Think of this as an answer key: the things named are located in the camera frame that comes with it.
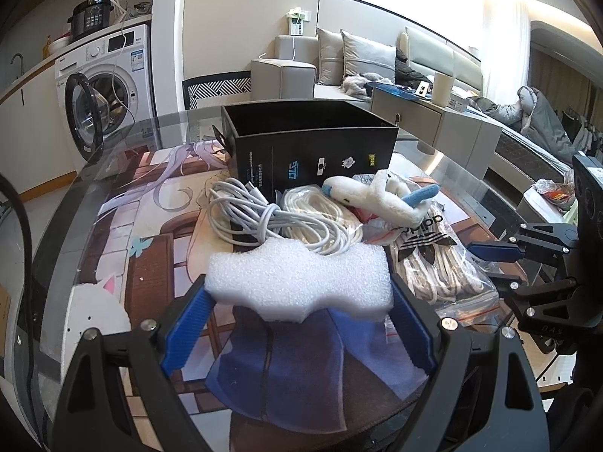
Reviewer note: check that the beige throw pillow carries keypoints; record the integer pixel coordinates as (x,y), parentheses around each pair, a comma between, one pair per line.
(330,58)

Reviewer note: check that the beige drawer cabinet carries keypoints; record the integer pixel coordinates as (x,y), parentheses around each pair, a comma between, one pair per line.
(468,139)

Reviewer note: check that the beige sofa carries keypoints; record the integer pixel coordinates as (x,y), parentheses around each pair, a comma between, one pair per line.
(294,71)

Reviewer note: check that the adidas bag of white laces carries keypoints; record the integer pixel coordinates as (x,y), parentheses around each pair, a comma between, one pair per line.
(438,270)

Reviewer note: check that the black cardboard box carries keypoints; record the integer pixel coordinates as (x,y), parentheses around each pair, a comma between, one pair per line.
(281,144)

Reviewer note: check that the white blue plush toy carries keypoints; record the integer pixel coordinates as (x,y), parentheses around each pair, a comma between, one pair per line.
(387,196)

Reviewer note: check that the white foam block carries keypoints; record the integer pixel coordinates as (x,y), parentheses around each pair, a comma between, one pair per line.
(282,280)

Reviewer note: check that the white paper cup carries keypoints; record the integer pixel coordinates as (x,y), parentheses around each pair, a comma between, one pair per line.
(442,89)

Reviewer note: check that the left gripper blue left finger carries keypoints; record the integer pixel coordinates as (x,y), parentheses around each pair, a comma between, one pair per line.
(92,412)

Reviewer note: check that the white front-load washing machine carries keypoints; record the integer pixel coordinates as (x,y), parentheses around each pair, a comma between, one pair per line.
(115,70)

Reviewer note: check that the grey jacket on sofa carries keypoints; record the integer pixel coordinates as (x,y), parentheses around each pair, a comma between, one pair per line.
(533,117)

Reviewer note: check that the white bowl on counter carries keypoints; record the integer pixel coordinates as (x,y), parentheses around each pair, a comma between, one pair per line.
(58,44)

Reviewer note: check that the blue folder on cabinet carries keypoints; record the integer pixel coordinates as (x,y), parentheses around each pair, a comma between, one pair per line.
(392,89)

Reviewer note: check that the anime printed desk mat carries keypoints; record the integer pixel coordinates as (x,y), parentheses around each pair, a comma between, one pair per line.
(226,322)

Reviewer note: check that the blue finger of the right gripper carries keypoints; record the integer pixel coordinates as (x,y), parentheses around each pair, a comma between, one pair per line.
(504,282)
(496,251)

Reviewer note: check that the black patterned chair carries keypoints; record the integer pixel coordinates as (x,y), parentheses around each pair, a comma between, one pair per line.
(216,89)

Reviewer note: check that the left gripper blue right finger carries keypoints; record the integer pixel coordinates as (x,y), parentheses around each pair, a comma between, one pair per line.
(481,394)

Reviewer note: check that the wall socket with chargers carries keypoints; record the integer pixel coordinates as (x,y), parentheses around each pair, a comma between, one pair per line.
(296,19)

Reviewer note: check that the black electric pressure cooker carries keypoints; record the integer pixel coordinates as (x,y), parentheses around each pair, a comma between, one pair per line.
(89,17)

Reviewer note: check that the grey throw pillow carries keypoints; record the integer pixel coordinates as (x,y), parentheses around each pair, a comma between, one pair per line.
(362,55)

